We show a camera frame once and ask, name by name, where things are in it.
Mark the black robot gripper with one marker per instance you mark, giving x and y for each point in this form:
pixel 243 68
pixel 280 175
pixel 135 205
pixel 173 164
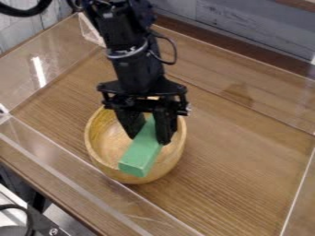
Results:
pixel 143 90

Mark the clear acrylic corner bracket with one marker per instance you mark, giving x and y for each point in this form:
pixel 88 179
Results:
pixel 88 31

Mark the green rectangular block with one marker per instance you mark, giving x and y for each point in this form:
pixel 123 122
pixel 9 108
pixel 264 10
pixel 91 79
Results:
pixel 141 152

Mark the brown wooden bowl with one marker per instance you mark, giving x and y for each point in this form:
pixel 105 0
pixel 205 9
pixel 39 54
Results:
pixel 107 143

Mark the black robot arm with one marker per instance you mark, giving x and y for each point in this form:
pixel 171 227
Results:
pixel 123 22

